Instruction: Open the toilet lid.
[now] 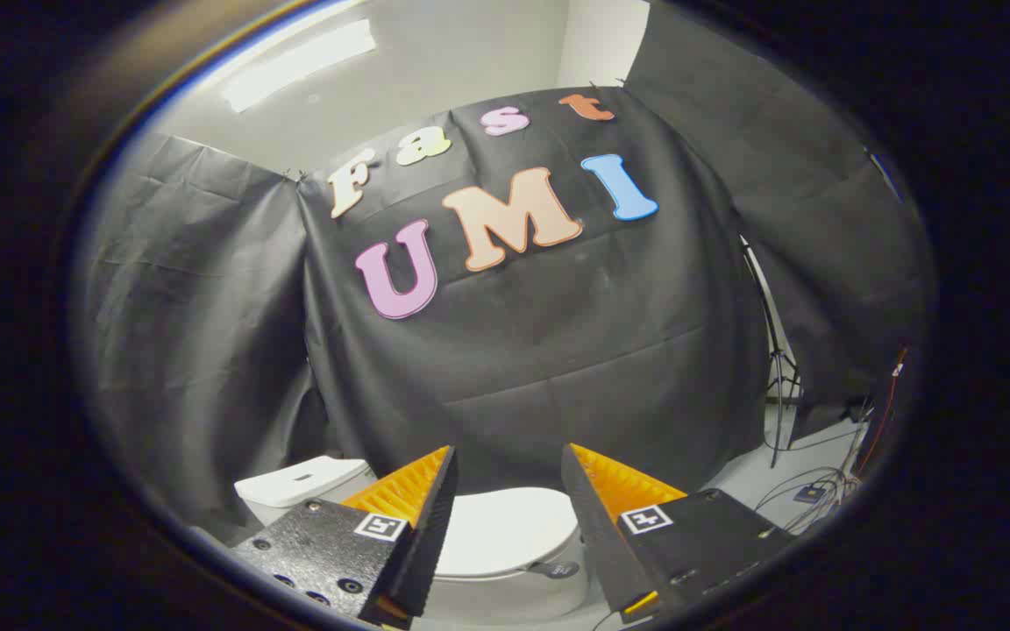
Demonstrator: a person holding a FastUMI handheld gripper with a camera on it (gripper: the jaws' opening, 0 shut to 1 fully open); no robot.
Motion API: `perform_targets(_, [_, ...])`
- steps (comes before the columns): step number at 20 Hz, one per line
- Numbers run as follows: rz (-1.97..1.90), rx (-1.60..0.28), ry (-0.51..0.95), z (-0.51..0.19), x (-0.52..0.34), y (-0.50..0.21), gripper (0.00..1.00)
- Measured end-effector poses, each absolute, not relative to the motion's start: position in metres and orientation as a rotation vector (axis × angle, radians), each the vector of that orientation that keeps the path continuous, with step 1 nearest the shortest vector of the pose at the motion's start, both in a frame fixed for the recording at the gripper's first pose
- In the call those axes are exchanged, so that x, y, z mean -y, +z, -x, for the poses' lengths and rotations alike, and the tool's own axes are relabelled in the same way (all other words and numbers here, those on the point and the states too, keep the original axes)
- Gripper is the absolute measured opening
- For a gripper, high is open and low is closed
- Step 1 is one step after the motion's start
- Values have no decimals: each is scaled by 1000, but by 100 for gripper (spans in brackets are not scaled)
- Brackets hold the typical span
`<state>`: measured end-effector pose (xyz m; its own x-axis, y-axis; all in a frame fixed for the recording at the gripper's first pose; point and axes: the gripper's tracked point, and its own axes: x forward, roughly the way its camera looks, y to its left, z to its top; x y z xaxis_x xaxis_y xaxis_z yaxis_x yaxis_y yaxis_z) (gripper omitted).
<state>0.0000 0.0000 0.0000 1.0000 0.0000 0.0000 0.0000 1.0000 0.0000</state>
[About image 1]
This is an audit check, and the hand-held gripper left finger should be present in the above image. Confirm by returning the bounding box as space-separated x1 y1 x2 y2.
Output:
231 445 459 630

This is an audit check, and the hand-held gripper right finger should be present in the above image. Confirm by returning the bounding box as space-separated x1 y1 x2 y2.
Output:
561 443 793 625

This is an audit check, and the white toilet lid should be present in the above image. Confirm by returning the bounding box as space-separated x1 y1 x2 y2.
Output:
435 486 580 580

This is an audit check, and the white toilet bowl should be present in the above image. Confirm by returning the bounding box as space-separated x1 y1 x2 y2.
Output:
420 536 591 625

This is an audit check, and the black backdrop cloth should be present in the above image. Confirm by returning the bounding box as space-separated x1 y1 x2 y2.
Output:
75 0 935 546

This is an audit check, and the black tripod stand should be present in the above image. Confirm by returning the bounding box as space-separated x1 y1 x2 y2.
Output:
740 235 806 468

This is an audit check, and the tangle of floor cables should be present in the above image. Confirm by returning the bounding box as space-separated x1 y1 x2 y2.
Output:
755 346 909 535

